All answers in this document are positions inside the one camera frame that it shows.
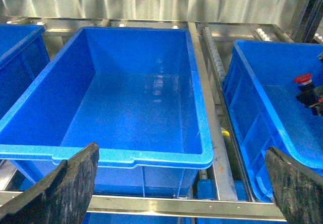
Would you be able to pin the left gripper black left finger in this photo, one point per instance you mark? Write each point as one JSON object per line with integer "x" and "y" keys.
{"x": 62, "y": 196}

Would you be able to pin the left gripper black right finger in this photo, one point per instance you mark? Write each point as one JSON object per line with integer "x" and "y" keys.
{"x": 297, "y": 189}

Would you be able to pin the red mushroom push button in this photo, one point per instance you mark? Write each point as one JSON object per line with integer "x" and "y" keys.
{"x": 310, "y": 95}

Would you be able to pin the blue bin lower middle-right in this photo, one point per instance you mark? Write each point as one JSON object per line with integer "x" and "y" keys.
{"x": 127, "y": 218}

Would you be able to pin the blue bin far right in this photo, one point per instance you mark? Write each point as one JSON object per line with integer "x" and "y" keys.
{"x": 260, "y": 95}

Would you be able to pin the blue bin upper right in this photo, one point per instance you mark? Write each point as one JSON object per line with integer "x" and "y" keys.
{"x": 136, "y": 92}

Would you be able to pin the blue bin upper left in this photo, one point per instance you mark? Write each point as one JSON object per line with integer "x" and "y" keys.
{"x": 23, "y": 57}

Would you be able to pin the metal shelf rack frame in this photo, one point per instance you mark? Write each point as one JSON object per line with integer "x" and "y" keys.
{"x": 222, "y": 190}

